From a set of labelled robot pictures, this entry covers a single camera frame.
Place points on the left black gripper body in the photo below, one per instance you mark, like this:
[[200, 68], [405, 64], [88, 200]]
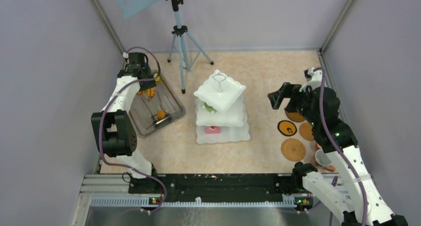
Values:
[[148, 84]]

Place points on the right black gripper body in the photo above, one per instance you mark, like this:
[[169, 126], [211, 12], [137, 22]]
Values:
[[300, 101]]

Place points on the yellow white cake toy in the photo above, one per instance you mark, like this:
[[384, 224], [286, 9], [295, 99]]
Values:
[[157, 77]]

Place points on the green swirl roll cake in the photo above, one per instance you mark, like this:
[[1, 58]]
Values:
[[209, 108]]

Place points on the pink cake toy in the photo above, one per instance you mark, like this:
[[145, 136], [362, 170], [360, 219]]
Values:
[[212, 130]]

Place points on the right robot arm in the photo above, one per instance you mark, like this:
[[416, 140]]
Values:
[[363, 206]]

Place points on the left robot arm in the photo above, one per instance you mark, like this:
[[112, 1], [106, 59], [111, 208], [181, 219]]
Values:
[[113, 129]]

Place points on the dark wooden round saucer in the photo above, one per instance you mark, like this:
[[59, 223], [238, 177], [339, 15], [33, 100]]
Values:
[[295, 116]]

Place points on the plain brown round coaster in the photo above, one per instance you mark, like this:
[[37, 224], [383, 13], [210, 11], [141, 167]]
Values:
[[305, 131]]

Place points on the black orange round coaster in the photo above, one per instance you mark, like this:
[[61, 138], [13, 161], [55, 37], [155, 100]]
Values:
[[287, 128]]

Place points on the metal baking tray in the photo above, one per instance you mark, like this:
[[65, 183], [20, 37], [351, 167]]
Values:
[[155, 109]]

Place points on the light blue tripod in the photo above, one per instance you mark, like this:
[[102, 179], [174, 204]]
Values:
[[178, 43]]

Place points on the orange round pastry toy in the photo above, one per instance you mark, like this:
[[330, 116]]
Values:
[[161, 114]]

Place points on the white three-tier serving stand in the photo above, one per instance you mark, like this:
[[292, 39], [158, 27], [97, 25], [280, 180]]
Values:
[[226, 95]]

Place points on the white mug red handle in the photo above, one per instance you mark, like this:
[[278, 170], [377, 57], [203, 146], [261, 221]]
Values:
[[320, 159]]

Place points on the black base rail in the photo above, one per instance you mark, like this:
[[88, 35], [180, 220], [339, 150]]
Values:
[[219, 188]]

